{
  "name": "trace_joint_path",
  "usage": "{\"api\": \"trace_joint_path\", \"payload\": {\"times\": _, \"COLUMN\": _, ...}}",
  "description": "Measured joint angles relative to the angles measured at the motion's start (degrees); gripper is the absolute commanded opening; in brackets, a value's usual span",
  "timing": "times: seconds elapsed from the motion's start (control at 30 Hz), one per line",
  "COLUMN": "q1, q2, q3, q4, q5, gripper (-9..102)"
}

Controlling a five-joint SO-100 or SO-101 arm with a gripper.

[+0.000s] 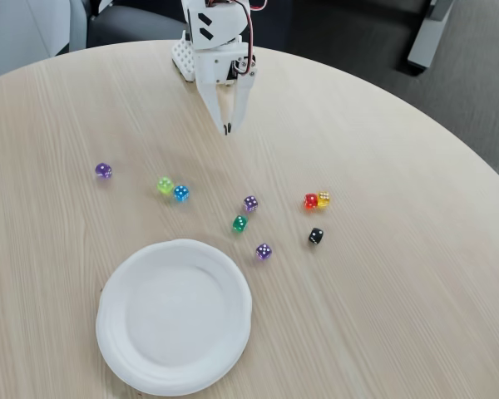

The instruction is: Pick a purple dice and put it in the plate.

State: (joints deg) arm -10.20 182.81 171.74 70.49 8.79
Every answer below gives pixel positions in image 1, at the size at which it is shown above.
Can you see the yellow translucent die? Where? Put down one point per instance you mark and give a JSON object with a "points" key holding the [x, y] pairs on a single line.
{"points": [[325, 199]]}

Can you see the purple translucent die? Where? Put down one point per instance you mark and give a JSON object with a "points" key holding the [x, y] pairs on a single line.
{"points": [[264, 251], [250, 203], [103, 170]]}

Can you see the lime green translucent die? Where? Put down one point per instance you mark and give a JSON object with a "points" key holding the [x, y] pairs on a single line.
{"points": [[165, 185]]}

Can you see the black die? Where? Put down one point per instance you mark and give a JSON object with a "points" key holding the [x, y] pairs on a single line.
{"points": [[316, 236]]}

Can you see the white paper plate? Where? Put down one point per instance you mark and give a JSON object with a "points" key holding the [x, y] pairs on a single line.
{"points": [[174, 318]]}

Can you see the dark grey chair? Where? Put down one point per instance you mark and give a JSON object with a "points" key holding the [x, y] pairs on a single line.
{"points": [[137, 27]]}

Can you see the grey desk leg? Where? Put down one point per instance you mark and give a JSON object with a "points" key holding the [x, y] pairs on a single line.
{"points": [[426, 39]]}

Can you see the white cabinet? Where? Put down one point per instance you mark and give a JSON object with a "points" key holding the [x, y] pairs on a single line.
{"points": [[21, 33]]}

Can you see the blue translucent die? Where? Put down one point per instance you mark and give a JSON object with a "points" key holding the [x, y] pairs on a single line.
{"points": [[181, 193]]}

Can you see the white perforated base plate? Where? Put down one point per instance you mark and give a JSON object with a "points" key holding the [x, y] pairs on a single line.
{"points": [[184, 58]]}

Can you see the red translucent die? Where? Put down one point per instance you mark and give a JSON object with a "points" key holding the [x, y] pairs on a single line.
{"points": [[310, 201]]}

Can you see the dark green translucent die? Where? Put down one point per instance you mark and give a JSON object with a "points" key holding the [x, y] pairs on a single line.
{"points": [[240, 224]]}

